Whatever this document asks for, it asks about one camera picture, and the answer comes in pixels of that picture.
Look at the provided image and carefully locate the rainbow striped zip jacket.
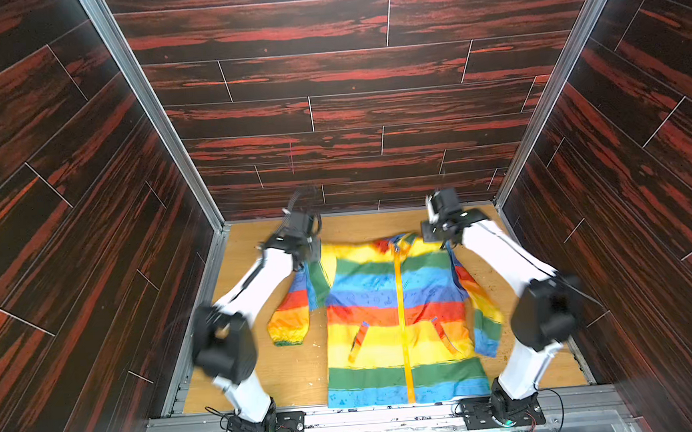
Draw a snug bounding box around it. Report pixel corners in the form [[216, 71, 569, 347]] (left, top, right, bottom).
[[267, 233, 504, 409]]

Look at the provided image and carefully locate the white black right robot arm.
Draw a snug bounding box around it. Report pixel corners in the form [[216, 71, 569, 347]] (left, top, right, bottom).
[[421, 189, 583, 426]]

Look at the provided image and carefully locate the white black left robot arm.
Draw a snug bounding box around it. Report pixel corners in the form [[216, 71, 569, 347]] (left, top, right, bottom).
[[191, 186, 322, 432]]

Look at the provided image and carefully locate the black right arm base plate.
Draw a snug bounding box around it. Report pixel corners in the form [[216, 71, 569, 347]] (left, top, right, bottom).
[[454, 393, 547, 431]]

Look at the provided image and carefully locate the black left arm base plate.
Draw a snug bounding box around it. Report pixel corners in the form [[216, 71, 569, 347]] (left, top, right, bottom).
[[220, 410, 306, 432]]

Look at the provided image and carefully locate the aluminium frame rail left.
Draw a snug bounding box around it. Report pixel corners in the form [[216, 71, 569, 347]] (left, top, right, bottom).
[[158, 224, 231, 419]]

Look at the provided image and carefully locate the aluminium frame post left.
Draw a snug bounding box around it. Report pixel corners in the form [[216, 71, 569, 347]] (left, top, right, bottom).
[[78, 0, 225, 233]]

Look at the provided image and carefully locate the aluminium frame post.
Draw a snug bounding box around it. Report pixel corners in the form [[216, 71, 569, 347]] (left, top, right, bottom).
[[78, 0, 225, 233], [493, 0, 608, 212]]

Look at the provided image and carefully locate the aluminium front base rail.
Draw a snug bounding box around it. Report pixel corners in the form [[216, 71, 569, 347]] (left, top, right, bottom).
[[146, 386, 647, 432]]

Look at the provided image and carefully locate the aluminium frame post right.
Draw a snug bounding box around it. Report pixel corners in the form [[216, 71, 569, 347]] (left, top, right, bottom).
[[493, 0, 608, 212]]

